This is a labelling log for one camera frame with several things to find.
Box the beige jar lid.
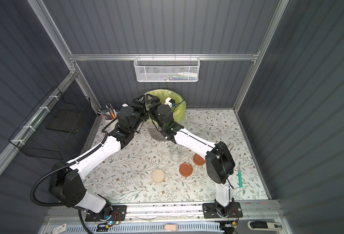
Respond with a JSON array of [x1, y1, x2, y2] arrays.
[[151, 169, 165, 183]]

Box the black wire side basket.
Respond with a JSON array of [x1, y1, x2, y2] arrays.
[[9, 83, 96, 161]]

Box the pens in cup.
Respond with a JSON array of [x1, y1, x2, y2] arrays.
[[97, 103, 116, 120]]

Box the white tube in basket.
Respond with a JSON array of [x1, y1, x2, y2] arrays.
[[178, 72, 198, 79]]

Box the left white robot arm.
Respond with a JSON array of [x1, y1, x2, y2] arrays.
[[48, 95, 148, 219]]

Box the grey bin with green bag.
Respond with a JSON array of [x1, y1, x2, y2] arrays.
[[145, 89, 186, 143]]

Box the green pen on table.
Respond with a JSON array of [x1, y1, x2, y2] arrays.
[[237, 167, 243, 188]]

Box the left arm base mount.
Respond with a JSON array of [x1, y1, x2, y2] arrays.
[[85, 205, 127, 222]]

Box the small beige object on table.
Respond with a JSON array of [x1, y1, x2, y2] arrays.
[[227, 144, 234, 152]]

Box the white wire wall basket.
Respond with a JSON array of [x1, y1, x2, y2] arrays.
[[134, 58, 201, 82]]

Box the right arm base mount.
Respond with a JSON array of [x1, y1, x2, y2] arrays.
[[202, 201, 243, 219]]

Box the black corrugated cable conduit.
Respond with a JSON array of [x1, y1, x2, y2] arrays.
[[30, 116, 117, 207]]

